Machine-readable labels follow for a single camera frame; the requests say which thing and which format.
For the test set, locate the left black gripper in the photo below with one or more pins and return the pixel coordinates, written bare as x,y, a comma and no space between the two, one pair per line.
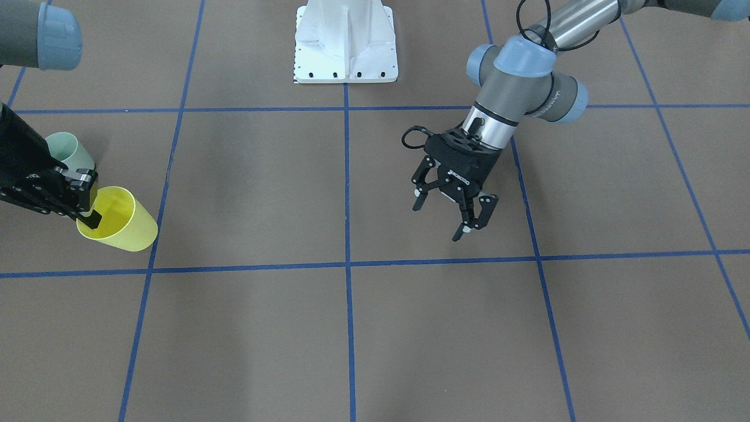
476,169

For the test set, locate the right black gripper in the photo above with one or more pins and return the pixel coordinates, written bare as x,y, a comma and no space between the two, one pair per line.
22,153

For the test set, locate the yellow plastic cup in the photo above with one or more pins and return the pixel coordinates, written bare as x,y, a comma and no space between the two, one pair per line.
125,223

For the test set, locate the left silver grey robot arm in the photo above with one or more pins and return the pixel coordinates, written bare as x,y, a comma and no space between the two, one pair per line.
518,80

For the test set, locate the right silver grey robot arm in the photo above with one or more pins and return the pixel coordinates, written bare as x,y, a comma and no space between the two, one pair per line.
40,36

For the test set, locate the light green plastic cup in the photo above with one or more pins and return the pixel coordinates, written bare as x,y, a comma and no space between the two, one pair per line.
66,148

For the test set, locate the white pedestal base plate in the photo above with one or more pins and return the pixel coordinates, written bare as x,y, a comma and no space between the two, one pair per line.
345,42

